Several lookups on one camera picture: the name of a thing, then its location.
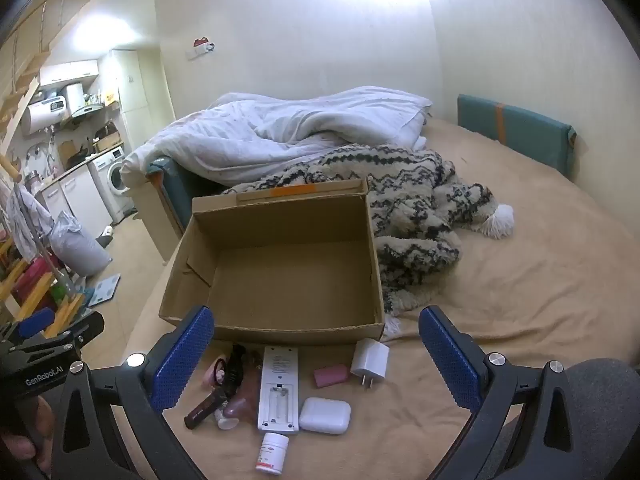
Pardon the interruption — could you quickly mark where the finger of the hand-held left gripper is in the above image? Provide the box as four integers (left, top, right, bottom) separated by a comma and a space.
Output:
9, 306, 107, 361

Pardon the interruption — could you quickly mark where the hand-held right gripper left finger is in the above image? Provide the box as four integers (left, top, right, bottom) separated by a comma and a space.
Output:
37, 305, 216, 480

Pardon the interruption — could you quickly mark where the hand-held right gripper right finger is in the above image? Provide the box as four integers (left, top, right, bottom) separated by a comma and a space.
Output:
417, 304, 608, 480

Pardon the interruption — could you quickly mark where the pink donut toy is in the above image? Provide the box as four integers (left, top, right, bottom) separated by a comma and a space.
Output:
202, 355, 231, 390

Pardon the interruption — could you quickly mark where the dark cosmetic tube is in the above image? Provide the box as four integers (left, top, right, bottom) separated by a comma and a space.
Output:
184, 390, 228, 430

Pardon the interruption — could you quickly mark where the pink plastic object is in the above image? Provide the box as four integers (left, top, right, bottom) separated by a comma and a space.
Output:
225, 375, 261, 418

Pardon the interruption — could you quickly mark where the white remote control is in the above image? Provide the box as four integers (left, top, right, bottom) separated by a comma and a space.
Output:
257, 346, 300, 435

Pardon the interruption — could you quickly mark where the white pill bottle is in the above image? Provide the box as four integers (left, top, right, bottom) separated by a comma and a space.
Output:
255, 432, 290, 475

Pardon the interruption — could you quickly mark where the cardboard box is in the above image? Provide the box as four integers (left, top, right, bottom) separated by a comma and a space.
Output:
159, 178, 386, 346

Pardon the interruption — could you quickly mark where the person's left hand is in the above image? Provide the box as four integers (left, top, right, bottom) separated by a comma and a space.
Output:
0, 394, 55, 476

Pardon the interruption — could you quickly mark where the red bag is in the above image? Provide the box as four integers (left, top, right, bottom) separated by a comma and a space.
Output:
15, 260, 51, 301

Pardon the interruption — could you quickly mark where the white charger plug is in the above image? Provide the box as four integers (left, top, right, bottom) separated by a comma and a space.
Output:
350, 338, 390, 388

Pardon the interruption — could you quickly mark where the bathroom scale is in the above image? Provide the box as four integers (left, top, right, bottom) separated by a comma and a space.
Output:
87, 272, 122, 308

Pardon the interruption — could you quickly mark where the grey plastic bag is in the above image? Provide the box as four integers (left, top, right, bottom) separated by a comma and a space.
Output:
50, 210, 113, 277

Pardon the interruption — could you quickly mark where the hanging white cloth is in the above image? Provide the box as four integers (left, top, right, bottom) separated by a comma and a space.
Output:
0, 180, 53, 256

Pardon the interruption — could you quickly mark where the pink eraser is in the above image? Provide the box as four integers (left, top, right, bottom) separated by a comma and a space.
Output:
313, 364, 350, 388

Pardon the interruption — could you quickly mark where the beige bed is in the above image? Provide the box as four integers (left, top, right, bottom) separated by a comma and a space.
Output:
125, 115, 640, 480

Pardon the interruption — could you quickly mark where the white counter cabinet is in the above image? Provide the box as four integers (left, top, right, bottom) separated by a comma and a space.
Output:
37, 165, 113, 246

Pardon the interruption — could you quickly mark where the white earbuds case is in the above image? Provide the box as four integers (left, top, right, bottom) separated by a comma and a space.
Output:
299, 397, 352, 435

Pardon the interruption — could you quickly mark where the black patterned shaggy blanket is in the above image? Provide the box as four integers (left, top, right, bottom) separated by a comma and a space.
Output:
225, 144, 516, 338

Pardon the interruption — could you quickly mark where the white washing machine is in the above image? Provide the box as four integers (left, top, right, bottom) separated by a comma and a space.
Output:
92, 147, 133, 223

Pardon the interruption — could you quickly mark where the white water heater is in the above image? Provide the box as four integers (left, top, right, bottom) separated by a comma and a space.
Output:
22, 95, 68, 136

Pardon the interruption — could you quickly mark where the white duvet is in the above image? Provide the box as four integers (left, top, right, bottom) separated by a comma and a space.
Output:
120, 86, 433, 188

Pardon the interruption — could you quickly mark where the white cylinder appliance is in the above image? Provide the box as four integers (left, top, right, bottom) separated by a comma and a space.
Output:
65, 82, 86, 118

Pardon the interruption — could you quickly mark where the teal headboard cushion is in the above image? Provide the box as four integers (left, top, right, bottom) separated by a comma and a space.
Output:
457, 94, 577, 179

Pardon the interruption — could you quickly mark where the tall white cabinet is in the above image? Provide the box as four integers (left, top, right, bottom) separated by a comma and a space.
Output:
110, 50, 176, 148

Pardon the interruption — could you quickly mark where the white wall cabinet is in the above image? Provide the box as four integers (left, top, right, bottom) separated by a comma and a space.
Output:
39, 60, 100, 87

